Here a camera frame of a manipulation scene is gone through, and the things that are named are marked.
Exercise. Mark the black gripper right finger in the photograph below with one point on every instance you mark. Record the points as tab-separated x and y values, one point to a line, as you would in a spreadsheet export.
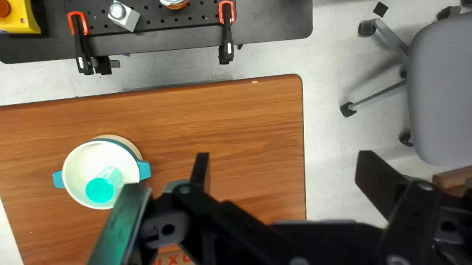
384	185

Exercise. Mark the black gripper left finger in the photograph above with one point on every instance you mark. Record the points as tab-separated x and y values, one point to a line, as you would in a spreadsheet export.
123	221

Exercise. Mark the cardboard panel with red print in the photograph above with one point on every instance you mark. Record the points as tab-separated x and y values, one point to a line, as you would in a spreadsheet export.
172	258

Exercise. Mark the grey office chair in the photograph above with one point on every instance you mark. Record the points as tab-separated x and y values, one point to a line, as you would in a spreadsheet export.
443	88

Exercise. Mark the wooden table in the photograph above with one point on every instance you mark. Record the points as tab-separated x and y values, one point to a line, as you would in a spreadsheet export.
222	132

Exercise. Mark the small black floor block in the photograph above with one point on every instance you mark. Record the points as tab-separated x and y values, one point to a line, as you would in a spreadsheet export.
381	9

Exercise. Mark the black perforated board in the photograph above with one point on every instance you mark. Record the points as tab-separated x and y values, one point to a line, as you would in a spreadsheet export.
271	19

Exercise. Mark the white shaker with silver cap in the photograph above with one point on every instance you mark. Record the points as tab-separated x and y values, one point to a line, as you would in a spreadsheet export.
123	15

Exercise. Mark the orange peaches can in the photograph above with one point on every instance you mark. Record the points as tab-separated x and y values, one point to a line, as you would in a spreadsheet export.
175	3

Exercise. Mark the yellow emergency stop box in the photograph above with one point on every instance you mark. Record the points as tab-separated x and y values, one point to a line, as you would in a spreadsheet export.
17	16

